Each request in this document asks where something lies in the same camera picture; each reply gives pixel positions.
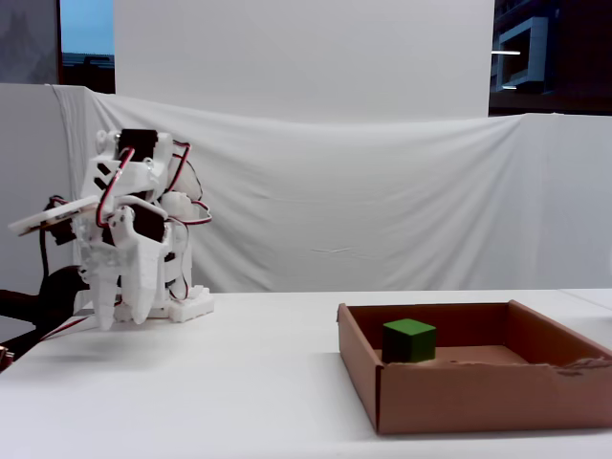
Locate green cube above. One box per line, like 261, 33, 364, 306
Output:
382, 318, 437, 365

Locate black camera cable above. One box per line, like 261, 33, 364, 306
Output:
37, 194, 73, 294

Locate white backdrop panel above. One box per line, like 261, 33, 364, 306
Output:
113, 0, 496, 126

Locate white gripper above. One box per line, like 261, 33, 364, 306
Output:
74, 202, 169, 332

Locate brown cardboard box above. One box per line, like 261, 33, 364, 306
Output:
336, 299, 612, 436

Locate black table clamp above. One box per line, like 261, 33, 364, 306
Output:
0, 266, 93, 355

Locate red black servo cable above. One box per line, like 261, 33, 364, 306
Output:
95, 141, 214, 229

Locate white backdrop cloth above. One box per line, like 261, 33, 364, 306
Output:
0, 83, 612, 307

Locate window with blue sky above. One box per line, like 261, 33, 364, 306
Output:
59, 0, 117, 95

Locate red white wire bundle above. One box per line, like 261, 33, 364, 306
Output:
37, 315, 98, 343

